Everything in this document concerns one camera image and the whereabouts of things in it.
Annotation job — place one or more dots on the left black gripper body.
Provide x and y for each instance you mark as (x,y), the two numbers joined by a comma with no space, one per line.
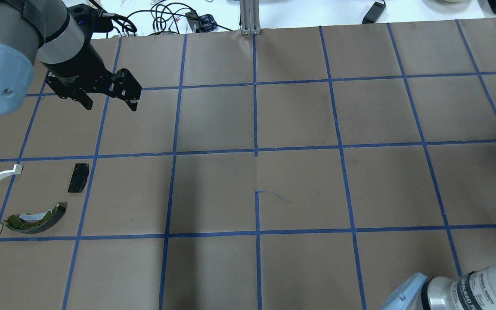
(77,62)

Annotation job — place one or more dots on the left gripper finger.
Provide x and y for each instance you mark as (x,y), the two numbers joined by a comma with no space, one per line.
(131,102)
(82,97)

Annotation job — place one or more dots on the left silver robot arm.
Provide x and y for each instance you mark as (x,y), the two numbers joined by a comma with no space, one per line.
(59,37)

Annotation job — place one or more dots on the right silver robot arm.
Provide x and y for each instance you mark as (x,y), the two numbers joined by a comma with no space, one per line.
(473,291)

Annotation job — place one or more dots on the black brake pad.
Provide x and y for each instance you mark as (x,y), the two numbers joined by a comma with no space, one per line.
(79,178)

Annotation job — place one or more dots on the green brake shoe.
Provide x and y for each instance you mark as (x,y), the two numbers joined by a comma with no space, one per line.
(36,223)

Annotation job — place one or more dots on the black power adapter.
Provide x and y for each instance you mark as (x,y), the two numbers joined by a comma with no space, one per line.
(374,12)

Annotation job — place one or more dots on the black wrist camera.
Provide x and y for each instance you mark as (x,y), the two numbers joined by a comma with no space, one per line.
(91,20)

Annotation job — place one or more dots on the aluminium frame post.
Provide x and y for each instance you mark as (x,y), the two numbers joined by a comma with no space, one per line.
(250,17)

